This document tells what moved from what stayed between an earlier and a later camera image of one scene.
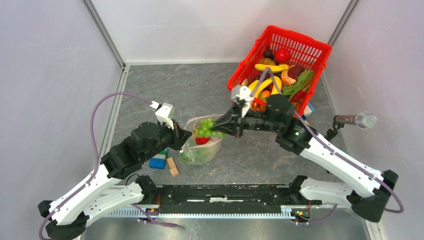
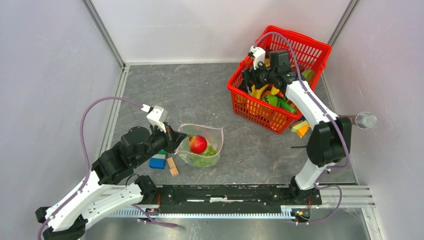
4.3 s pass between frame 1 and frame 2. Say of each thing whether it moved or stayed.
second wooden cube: stayed
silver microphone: stayed
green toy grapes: moved
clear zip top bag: moved
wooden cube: stayed
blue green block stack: stayed
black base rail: stayed
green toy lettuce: moved
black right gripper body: moved
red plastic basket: stayed
